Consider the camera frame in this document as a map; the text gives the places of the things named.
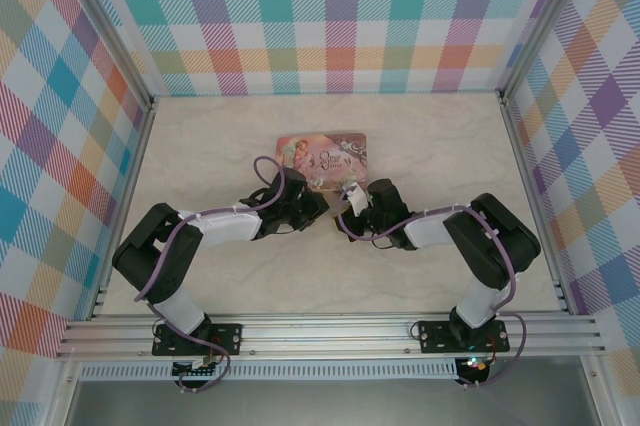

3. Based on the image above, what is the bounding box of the aluminium table side rail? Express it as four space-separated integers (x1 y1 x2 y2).
88 95 159 322
498 90 572 315

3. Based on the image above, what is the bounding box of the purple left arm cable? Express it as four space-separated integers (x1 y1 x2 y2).
133 155 287 395

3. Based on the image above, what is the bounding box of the aluminium mounting rail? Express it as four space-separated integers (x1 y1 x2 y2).
54 313 607 361

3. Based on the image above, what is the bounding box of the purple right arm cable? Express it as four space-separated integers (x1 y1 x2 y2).
335 189 529 390

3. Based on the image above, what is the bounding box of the black controller board with lights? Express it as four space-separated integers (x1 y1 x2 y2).
457 354 494 375

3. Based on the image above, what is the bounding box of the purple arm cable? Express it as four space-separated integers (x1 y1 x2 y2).
335 189 529 390
133 155 287 395

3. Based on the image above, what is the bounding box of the pink illustrated tin box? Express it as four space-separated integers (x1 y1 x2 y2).
274 130 371 196

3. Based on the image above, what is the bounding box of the white slotted cable duct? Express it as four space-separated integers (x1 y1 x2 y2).
78 358 460 382

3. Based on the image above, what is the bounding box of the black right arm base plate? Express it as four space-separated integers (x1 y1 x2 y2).
417 319 511 355

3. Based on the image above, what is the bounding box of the aluminium frame post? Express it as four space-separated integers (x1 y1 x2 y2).
52 0 156 107
499 0 594 97

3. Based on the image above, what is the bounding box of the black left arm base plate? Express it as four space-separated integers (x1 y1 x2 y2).
152 323 244 357

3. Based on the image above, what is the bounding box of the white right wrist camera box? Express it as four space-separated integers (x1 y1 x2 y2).
343 184 370 213

